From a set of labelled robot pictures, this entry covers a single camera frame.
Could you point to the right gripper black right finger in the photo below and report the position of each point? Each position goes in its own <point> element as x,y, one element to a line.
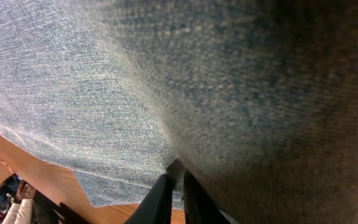
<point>198,206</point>

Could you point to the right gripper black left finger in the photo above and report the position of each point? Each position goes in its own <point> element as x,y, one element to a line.
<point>156,207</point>

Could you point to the light blue denim jeans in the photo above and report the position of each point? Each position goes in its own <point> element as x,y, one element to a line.
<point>257,99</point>

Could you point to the person in background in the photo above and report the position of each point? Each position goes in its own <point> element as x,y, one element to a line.
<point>17,201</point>

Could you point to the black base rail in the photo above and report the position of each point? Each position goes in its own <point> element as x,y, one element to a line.
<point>47,212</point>

